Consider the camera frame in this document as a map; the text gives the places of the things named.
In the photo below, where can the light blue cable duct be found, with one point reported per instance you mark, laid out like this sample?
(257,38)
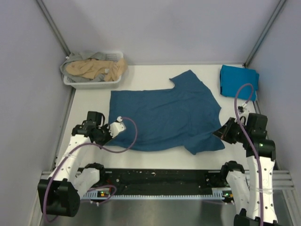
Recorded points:
(223,194)

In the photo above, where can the white plastic basket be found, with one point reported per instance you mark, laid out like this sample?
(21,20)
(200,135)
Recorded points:
(113,56)

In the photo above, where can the dark blue t shirt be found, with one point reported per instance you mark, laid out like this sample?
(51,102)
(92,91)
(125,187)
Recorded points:
(185,115)

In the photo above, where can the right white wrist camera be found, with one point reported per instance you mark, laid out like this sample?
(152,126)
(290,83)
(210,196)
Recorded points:
(243,108)

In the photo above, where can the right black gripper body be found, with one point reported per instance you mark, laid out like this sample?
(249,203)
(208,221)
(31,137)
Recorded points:
(236,133)

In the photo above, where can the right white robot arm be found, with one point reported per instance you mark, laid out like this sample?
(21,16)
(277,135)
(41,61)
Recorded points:
(252,194)

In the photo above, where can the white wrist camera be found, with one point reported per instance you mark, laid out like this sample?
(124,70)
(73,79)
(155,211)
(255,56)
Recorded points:
(243,108)
(117,127)

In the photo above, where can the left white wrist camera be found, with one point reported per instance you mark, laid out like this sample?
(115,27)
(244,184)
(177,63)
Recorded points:
(117,127)

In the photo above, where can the folded bright blue t shirt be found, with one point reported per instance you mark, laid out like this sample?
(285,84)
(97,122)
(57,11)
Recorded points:
(232,78)

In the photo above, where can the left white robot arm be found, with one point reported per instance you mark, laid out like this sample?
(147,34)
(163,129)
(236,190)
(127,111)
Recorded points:
(60,194)

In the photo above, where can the aluminium frame post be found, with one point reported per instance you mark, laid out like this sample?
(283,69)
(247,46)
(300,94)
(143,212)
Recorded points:
(275,14)
(53,26)

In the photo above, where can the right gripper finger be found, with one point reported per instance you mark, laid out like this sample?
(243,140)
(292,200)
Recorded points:
(220,134)
(229,128)

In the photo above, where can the grey t shirt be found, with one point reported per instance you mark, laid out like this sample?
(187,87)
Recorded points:
(77,56)

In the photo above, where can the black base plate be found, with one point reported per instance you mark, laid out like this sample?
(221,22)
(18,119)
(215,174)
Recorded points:
(158,188)

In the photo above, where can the left aluminium frame post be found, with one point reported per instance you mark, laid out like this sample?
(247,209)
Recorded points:
(53,26)

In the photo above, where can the right aluminium frame post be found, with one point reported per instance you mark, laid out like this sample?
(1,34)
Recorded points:
(275,14)

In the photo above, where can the beige t shirt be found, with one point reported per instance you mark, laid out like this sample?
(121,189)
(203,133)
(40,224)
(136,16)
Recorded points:
(91,68)

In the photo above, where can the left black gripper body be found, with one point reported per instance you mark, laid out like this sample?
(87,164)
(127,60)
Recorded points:
(104,135)

